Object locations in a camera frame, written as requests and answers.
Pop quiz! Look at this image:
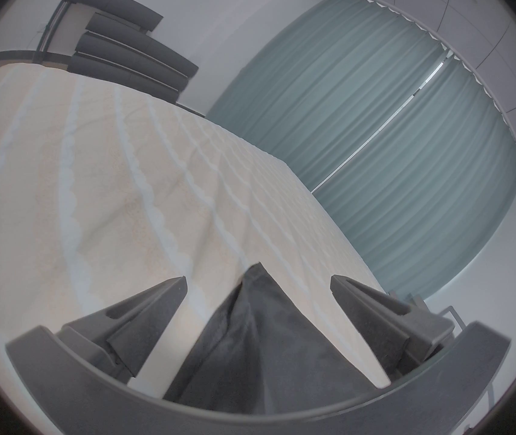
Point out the bed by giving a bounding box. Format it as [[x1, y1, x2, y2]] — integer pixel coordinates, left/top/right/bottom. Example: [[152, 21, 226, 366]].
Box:
[[0, 0, 392, 400]]

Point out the dark grey garment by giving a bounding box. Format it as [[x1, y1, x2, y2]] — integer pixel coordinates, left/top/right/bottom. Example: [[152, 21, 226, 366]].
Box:
[[163, 263, 376, 416]]

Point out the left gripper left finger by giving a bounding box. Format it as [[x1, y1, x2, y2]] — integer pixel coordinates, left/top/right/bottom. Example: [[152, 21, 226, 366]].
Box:
[[58, 276, 189, 383]]

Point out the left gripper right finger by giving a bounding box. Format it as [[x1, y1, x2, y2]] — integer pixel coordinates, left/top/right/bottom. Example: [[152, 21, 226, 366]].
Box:
[[329, 275, 458, 386]]

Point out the blue-green curtain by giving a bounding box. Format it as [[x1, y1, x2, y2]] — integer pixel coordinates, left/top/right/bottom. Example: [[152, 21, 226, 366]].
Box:
[[205, 0, 450, 194], [311, 55, 516, 301]]

